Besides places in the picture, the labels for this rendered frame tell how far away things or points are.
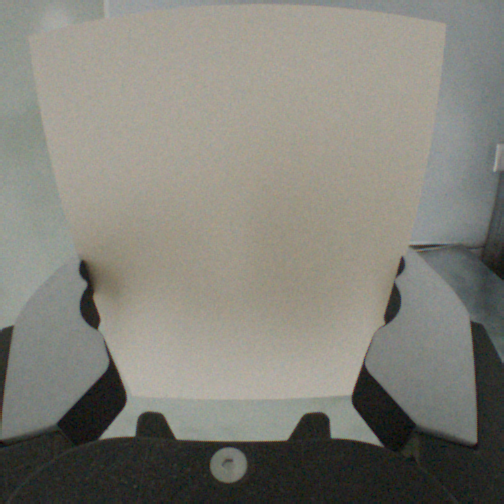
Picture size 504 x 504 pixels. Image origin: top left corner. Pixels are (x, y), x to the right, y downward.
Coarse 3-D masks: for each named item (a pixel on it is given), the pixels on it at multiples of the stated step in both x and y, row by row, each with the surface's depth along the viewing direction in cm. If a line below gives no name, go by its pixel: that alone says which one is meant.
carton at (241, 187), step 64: (64, 64) 7; (128, 64) 7; (192, 64) 7; (256, 64) 7; (320, 64) 7; (384, 64) 7; (64, 128) 8; (128, 128) 8; (192, 128) 8; (256, 128) 8; (320, 128) 8; (384, 128) 8; (64, 192) 9; (128, 192) 9; (192, 192) 9; (256, 192) 9; (320, 192) 9; (384, 192) 9; (128, 256) 10; (192, 256) 10; (256, 256) 10; (320, 256) 10; (384, 256) 10; (128, 320) 12; (192, 320) 12; (256, 320) 12; (320, 320) 12; (128, 384) 14; (192, 384) 14; (256, 384) 14; (320, 384) 14
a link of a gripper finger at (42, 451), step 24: (0, 336) 7; (0, 360) 6; (0, 384) 6; (0, 408) 5; (0, 432) 5; (0, 456) 4; (24, 456) 4; (48, 456) 4; (0, 480) 4; (24, 480) 4
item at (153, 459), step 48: (144, 432) 5; (48, 480) 4; (96, 480) 4; (144, 480) 4; (192, 480) 4; (240, 480) 4; (288, 480) 4; (336, 480) 4; (384, 480) 4; (432, 480) 4
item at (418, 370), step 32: (416, 256) 10; (416, 288) 9; (448, 288) 9; (384, 320) 10; (416, 320) 7; (448, 320) 7; (384, 352) 7; (416, 352) 6; (448, 352) 6; (384, 384) 6; (416, 384) 6; (448, 384) 6; (384, 416) 6; (416, 416) 5; (448, 416) 5
